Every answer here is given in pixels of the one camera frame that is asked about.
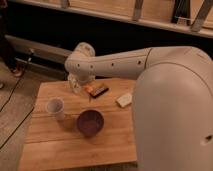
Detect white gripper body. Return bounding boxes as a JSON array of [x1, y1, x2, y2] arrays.
[[75, 76, 95, 86]]

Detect orange pepper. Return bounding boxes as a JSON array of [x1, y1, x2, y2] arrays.
[[84, 84, 94, 101]]

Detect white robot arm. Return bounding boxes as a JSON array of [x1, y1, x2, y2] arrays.
[[65, 43, 213, 171]]

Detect white ceramic cup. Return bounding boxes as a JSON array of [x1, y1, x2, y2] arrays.
[[46, 98, 65, 121]]

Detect small clear bottle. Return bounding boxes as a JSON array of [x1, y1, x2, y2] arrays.
[[68, 74, 81, 94]]

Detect dark chocolate bar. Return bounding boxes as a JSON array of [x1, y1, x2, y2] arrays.
[[90, 84, 109, 99]]

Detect dark purple bowl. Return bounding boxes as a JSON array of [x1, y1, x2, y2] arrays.
[[77, 110, 104, 137]]

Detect beige sponge block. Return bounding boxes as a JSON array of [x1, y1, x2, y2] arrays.
[[116, 93, 132, 108]]

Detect person's red shoe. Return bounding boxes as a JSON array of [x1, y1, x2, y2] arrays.
[[11, 67, 23, 77]]

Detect black floor cable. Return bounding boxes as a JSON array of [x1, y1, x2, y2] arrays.
[[0, 49, 36, 149]]

